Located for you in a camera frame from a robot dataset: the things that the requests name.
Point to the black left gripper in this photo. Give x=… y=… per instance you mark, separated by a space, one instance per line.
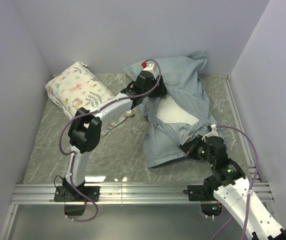
x=160 y=91

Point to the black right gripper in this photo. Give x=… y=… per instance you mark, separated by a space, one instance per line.
x=187 y=147

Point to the blue fish print pillowcase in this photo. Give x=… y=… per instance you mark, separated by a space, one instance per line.
x=180 y=76

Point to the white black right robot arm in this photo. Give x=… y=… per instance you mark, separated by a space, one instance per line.
x=229 y=185

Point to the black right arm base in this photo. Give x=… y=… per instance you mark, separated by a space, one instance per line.
x=208 y=205

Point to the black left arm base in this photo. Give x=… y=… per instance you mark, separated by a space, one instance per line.
x=74 y=203

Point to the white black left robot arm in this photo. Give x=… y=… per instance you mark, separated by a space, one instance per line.
x=85 y=128

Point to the white floral print pillow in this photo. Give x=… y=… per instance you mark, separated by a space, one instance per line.
x=77 y=87

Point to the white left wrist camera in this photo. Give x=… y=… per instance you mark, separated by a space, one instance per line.
x=150 y=67

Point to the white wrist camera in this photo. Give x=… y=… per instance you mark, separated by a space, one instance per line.
x=212 y=132
x=150 y=67

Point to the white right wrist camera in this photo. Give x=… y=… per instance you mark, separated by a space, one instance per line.
x=212 y=132

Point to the aluminium front rail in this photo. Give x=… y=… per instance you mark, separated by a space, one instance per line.
x=114 y=193

